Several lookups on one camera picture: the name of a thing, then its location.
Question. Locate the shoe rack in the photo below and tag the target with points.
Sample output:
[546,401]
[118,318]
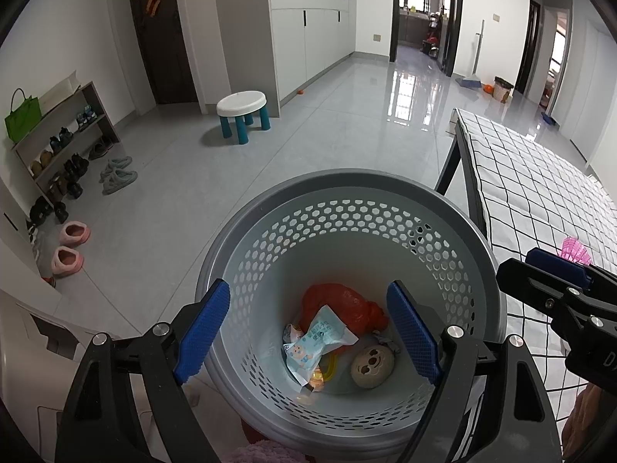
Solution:
[56,148]

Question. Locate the yellow plastic ring lid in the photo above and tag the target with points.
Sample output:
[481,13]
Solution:
[328,366]

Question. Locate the white stool teal legs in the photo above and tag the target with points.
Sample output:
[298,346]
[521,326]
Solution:
[241,107]

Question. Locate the pink slipper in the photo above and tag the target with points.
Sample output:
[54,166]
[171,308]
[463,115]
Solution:
[66,261]
[74,234]

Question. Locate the pink stool under basket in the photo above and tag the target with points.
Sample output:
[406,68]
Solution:
[263,450]

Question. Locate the grey perforated laundry basket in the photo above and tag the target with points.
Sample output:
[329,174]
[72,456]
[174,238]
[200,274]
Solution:
[365,230]

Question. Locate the pink snack wrapper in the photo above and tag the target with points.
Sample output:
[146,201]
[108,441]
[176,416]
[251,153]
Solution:
[316,382]

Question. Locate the small trash bin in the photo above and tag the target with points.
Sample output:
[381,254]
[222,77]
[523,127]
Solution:
[502,89]

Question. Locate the dark grey cloth scrap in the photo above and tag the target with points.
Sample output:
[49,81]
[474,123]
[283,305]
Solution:
[386,342]

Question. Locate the baby wipes packet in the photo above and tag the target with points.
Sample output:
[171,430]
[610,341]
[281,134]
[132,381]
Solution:
[326,334]

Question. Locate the beige plush monkey face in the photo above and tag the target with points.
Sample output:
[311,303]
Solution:
[372,367]

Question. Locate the red plastic bag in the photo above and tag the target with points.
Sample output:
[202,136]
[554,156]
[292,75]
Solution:
[360,316]

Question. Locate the grey sideboard cabinet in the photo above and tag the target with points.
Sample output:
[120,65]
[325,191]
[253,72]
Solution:
[279,47]

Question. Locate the pink plastic fan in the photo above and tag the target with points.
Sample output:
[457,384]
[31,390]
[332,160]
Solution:
[574,251]

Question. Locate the green handbag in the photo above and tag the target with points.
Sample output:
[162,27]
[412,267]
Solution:
[22,119]

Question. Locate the grey sneakers pair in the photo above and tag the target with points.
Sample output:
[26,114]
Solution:
[117,175]

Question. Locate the pink slipper near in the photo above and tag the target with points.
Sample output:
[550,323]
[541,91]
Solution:
[66,261]

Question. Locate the white checkered mattress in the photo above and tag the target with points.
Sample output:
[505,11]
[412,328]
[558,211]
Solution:
[531,198]

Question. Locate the blue dustpan with broom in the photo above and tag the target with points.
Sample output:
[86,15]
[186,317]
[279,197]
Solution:
[470,79]

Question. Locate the pink slipper far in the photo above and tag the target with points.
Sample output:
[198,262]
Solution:
[74,234]

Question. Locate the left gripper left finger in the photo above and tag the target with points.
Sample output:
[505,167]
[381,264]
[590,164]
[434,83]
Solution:
[100,421]

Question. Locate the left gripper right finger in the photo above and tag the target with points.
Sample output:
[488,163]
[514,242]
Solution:
[488,404]

